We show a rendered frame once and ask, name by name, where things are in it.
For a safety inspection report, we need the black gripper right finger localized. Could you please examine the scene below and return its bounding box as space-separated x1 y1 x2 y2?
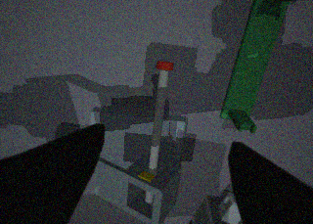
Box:
228 141 313 224

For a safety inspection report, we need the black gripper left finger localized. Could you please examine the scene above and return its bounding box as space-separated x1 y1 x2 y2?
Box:
0 123 105 224

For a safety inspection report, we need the grey pin with red head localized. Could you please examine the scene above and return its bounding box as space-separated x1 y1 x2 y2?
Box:
145 61 174 206

